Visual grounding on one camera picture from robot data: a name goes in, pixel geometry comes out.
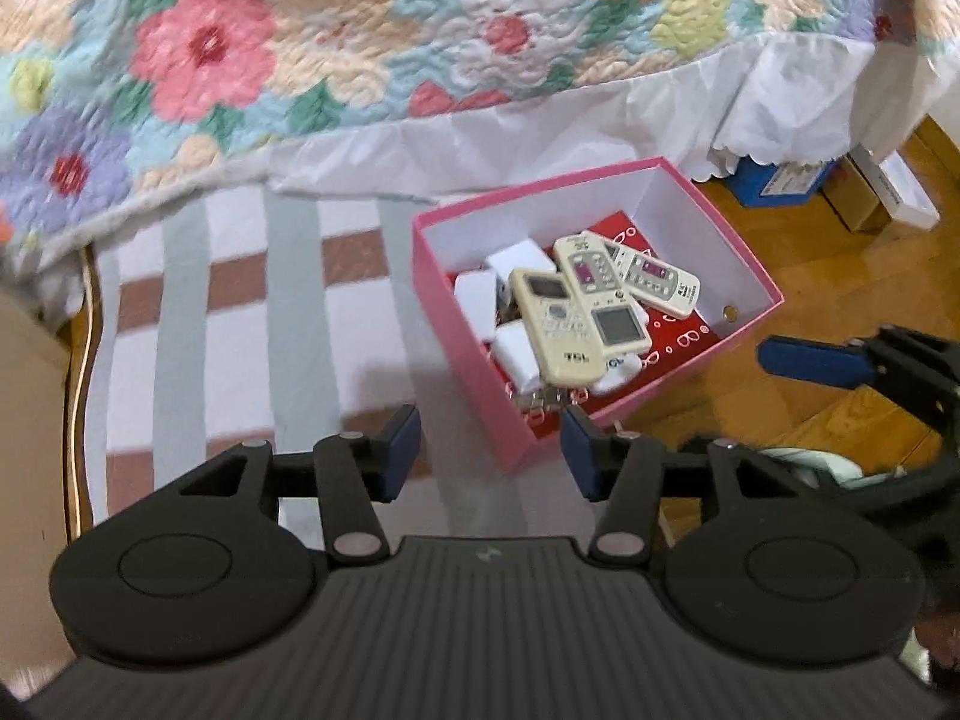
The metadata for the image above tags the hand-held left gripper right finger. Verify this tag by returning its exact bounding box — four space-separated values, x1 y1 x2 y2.
559 405 796 567

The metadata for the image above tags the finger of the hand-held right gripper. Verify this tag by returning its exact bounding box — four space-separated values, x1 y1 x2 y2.
757 337 880 391

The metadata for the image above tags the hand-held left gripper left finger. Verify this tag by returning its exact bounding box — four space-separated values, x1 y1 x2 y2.
176 403 422 567

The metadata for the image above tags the yellowish cream remote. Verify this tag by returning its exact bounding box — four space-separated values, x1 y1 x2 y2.
508 268 608 385

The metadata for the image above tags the pink cardboard box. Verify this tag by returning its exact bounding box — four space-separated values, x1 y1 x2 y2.
411 156 785 475

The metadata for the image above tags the white charger adapter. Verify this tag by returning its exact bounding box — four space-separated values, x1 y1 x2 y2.
491 321 545 387
484 238 560 278
454 270 502 338

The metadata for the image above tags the large cream remote pink button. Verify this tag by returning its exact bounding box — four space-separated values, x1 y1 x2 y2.
604 240 702 318

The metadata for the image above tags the cream remote pink button grey screen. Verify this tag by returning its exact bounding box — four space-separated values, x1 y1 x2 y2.
553 234 653 353

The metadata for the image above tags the light green cloth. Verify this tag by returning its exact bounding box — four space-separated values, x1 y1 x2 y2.
750 446 908 492

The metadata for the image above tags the brown cardboard box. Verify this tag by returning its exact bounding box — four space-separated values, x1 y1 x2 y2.
821 172 893 233

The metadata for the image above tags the blue box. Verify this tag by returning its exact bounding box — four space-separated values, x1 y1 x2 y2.
724 154 837 209

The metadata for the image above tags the white box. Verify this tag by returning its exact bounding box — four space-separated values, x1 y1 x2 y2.
847 146 942 232

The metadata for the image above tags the striped cloth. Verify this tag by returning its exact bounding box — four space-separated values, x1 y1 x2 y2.
75 187 526 526

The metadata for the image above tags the white bed sheet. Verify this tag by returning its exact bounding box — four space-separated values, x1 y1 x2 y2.
30 30 938 293

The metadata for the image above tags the wooden furniture edge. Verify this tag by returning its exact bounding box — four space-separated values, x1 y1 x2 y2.
0 255 106 698

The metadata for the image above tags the floral quilt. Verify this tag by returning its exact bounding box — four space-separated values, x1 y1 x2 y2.
0 0 960 256

